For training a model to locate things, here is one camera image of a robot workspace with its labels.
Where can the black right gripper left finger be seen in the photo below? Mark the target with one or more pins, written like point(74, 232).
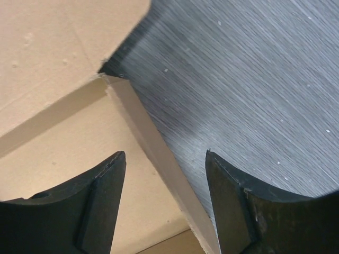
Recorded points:
point(77, 216)

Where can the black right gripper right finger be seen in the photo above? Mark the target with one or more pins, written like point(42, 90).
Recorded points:
point(253, 216)

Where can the brown cardboard box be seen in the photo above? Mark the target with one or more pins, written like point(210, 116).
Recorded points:
point(61, 116)

